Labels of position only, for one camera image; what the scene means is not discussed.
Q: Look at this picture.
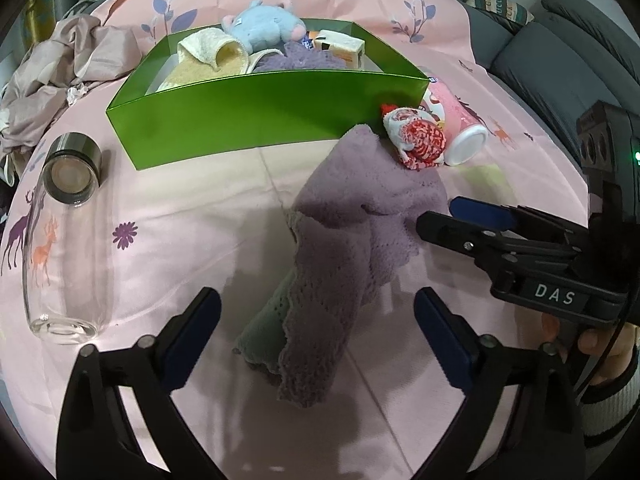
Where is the mauve fleece towel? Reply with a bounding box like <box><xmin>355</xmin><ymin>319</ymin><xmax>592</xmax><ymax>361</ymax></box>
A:
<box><xmin>234</xmin><ymin>125</ymin><xmax>447</xmax><ymax>408</ymax></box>

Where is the burger print tissue pack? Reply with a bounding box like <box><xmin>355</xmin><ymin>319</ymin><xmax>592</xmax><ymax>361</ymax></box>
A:
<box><xmin>309</xmin><ymin>29</ymin><xmax>366</xmax><ymax>70</ymax></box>

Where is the purple mesh bath pouf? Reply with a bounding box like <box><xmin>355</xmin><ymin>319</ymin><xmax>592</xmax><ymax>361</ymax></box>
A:
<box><xmin>253</xmin><ymin>41</ymin><xmax>347</xmax><ymax>73</ymax></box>

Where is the blue plush toy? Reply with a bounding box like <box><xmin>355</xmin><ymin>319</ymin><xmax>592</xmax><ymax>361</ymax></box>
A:
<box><xmin>221</xmin><ymin>0</ymin><xmax>307</xmax><ymax>54</ymax></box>

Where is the cream yellow towel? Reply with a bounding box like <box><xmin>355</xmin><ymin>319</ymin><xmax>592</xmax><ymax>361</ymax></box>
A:
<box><xmin>150</xmin><ymin>27</ymin><xmax>283</xmax><ymax>92</ymax></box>

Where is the person's right hand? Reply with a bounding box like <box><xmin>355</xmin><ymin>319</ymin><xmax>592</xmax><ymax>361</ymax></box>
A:
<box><xmin>541</xmin><ymin>313</ymin><xmax>638</xmax><ymax>386</ymax></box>

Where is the pink cartoon cup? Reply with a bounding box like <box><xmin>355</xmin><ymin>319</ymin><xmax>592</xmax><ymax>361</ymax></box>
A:
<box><xmin>421</xmin><ymin>76</ymin><xmax>489</xmax><ymax>166</ymax></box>

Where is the red white patterned cup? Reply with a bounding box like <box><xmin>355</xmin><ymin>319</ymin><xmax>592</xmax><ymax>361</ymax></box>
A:
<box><xmin>381</xmin><ymin>104</ymin><xmax>446</xmax><ymax>170</ymax></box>

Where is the grey sofa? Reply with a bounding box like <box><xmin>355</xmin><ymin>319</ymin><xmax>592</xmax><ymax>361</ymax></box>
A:
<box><xmin>464</xmin><ymin>0</ymin><xmax>639</xmax><ymax>162</ymax></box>

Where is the glass bottle with metal lid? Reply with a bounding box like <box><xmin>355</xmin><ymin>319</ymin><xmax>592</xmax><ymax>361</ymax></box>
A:
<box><xmin>22</xmin><ymin>132</ymin><xmax>107</xmax><ymax>344</ymax></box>

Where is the striped green cushion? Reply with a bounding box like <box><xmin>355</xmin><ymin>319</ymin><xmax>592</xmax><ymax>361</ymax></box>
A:
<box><xmin>468</xmin><ymin>0</ymin><xmax>535</xmax><ymax>25</ymax></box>

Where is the pink deer print tablecloth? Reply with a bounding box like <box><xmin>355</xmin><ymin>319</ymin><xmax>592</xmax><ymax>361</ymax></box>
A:
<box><xmin>0</xmin><ymin>0</ymin><xmax>591</xmax><ymax>480</ymax></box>

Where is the green cardboard box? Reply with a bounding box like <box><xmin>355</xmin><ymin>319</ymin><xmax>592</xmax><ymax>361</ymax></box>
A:
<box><xmin>106</xmin><ymin>18</ymin><xmax>428</xmax><ymax>170</ymax></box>

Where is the beige crumpled fabric pile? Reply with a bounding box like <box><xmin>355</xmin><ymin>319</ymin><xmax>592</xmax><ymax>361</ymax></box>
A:
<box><xmin>1</xmin><ymin>14</ymin><xmax>142</xmax><ymax>185</ymax></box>

